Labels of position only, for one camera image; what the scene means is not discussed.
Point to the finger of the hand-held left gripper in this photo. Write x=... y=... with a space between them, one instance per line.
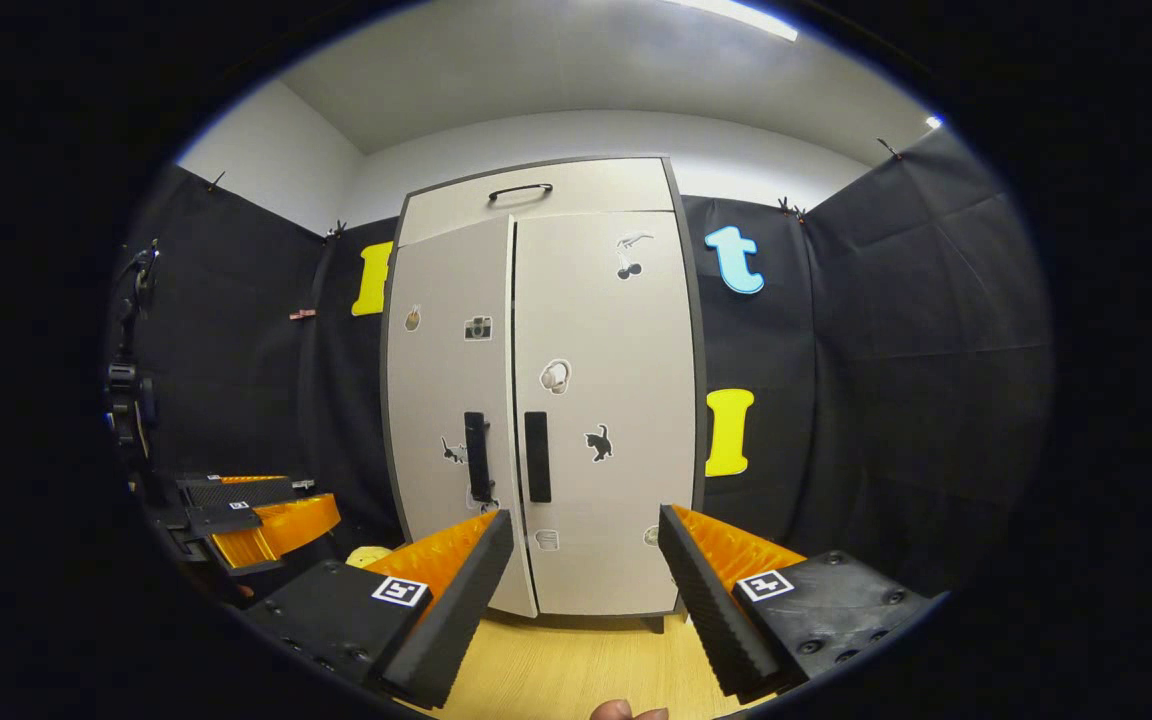
x=276 y=530
x=236 y=490

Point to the black backdrop cloth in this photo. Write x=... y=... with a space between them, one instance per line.
x=916 y=380

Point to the white cabinet drawer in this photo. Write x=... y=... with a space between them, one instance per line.
x=596 y=195

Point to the long ceiling light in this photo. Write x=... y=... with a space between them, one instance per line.
x=736 y=15

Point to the black tripod stand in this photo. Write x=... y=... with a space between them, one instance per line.
x=126 y=390

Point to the white cabinet door camera sticker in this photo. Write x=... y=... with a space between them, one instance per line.
x=436 y=380

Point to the pale yellow object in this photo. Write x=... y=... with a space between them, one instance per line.
x=368 y=557

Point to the white and grey shoe cabinet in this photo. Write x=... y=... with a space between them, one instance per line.
x=700 y=400

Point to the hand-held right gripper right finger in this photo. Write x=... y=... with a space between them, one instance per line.
x=706 y=600

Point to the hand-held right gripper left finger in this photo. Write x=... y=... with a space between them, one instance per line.
x=456 y=600

